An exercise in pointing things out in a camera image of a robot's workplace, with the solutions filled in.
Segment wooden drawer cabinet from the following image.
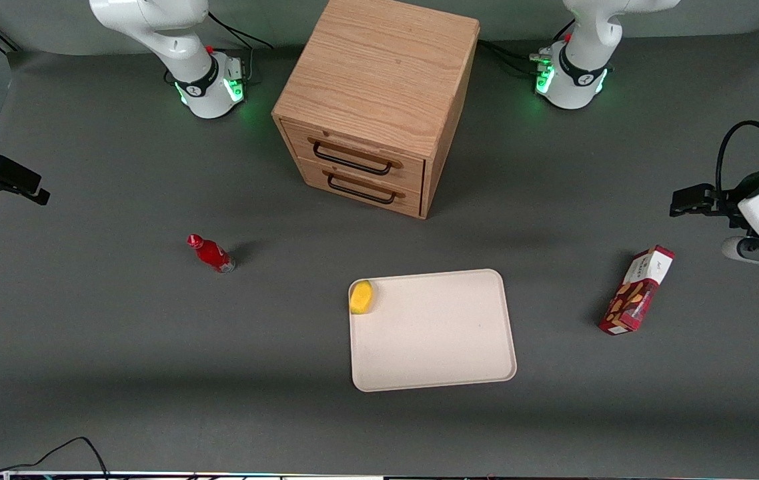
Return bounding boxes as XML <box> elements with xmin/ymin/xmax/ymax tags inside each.
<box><xmin>271</xmin><ymin>0</ymin><xmax>481</xmax><ymax>220</ymax></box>

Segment wooden drawer front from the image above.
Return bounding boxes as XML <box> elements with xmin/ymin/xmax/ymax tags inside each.
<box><xmin>295</xmin><ymin>157</ymin><xmax>425</xmax><ymax>219</ymax></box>
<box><xmin>281</xmin><ymin>120</ymin><xmax>426</xmax><ymax>195</ymax></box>

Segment black cable at table edge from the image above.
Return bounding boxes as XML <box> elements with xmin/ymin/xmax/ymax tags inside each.
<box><xmin>0</xmin><ymin>437</ymin><xmax>111</xmax><ymax>480</ymax></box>

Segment yellow lemon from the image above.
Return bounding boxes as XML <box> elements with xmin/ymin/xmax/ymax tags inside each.
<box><xmin>349</xmin><ymin>280</ymin><xmax>374</xmax><ymax>315</ymax></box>

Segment black right arm base cables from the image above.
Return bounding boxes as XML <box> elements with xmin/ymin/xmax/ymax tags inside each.
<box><xmin>208</xmin><ymin>12</ymin><xmax>274</xmax><ymax>85</ymax></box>

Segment red cookie box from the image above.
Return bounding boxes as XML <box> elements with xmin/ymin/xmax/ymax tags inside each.
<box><xmin>598</xmin><ymin>245</ymin><xmax>676</xmax><ymax>335</ymax></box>

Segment black left arm base cables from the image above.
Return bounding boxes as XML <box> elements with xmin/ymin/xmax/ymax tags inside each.
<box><xmin>478</xmin><ymin>39</ymin><xmax>555</xmax><ymax>78</ymax></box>

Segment red plastic bottle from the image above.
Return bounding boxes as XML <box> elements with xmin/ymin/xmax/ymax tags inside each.
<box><xmin>187</xmin><ymin>234</ymin><xmax>236</xmax><ymax>275</ymax></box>

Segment cream rectangular tray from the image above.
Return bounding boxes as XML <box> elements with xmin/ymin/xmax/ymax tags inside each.
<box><xmin>348</xmin><ymin>269</ymin><xmax>518</xmax><ymax>393</ymax></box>

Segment black arm base cables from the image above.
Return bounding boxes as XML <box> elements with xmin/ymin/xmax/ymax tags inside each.
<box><xmin>208</xmin><ymin>12</ymin><xmax>274</xmax><ymax>85</ymax></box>
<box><xmin>478</xmin><ymin>39</ymin><xmax>555</xmax><ymax>78</ymax></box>

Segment black metal drawer handle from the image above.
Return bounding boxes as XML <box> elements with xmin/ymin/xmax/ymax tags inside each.
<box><xmin>307</xmin><ymin>137</ymin><xmax>403</xmax><ymax>177</ymax></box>
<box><xmin>321</xmin><ymin>168</ymin><xmax>407</xmax><ymax>205</ymax></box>

